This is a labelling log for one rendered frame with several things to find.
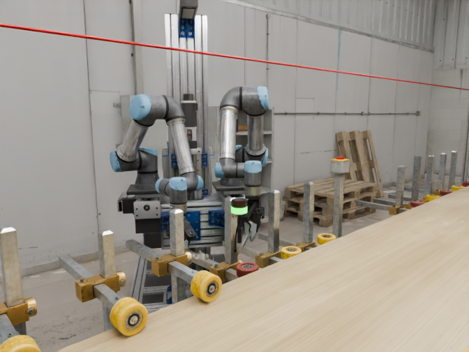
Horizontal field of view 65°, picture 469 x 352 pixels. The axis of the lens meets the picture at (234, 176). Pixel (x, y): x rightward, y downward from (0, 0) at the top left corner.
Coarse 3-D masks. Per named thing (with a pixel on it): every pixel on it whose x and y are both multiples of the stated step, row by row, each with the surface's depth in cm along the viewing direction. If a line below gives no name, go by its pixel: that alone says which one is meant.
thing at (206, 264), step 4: (192, 252) 161; (192, 260) 158; (196, 260) 155; (200, 260) 153; (204, 260) 152; (208, 260) 152; (200, 264) 153; (204, 264) 151; (208, 264) 149; (212, 264) 148; (208, 268) 150; (228, 272) 140; (232, 272) 140; (236, 272) 140; (228, 276) 140; (232, 276) 139; (236, 276) 137
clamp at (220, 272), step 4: (220, 264) 145; (224, 264) 145; (228, 264) 145; (232, 264) 145; (236, 264) 146; (212, 268) 142; (220, 268) 141; (224, 268) 141; (228, 268) 143; (232, 268) 144; (236, 268) 146; (212, 272) 142; (216, 272) 140; (220, 272) 140; (224, 272) 142; (220, 276) 140; (224, 276) 142
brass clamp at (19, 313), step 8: (0, 304) 95; (24, 304) 95; (32, 304) 97; (0, 312) 91; (8, 312) 93; (16, 312) 94; (24, 312) 95; (32, 312) 96; (16, 320) 94; (24, 320) 95
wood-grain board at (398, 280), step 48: (336, 240) 163; (384, 240) 163; (432, 240) 163; (240, 288) 118; (288, 288) 118; (336, 288) 118; (384, 288) 118; (432, 288) 117; (96, 336) 93; (144, 336) 93; (192, 336) 93; (240, 336) 93; (288, 336) 92; (336, 336) 92; (384, 336) 92; (432, 336) 92
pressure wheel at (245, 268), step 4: (240, 264) 136; (244, 264) 136; (248, 264) 136; (252, 264) 136; (256, 264) 136; (240, 268) 132; (244, 268) 132; (248, 268) 133; (252, 268) 132; (256, 268) 132; (240, 272) 131; (244, 272) 130; (248, 272) 130; (240, 276) 132
